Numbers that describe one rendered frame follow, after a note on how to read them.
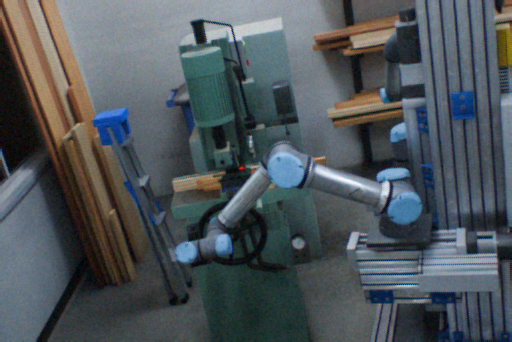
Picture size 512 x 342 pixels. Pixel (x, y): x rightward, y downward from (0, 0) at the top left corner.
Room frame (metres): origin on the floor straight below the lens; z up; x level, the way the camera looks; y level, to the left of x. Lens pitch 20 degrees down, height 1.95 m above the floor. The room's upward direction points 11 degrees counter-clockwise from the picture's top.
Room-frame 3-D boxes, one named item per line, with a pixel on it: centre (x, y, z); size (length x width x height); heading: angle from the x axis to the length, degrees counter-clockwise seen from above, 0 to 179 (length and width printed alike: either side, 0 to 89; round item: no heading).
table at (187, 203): (2.66, 0.08, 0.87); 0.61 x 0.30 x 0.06; 87
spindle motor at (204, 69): (2.77, 0.12, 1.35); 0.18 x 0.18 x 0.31
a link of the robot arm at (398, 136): (2.63, -0.66, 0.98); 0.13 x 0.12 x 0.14; 84
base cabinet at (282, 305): (2.89, 0.12, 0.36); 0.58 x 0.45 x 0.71; 177
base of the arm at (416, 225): (2.17, -0.48, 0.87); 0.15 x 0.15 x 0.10
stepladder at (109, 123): (3.48, 0.65, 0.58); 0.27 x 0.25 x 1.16; 83
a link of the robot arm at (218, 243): (2.11, 0.19, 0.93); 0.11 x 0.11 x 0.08; 85
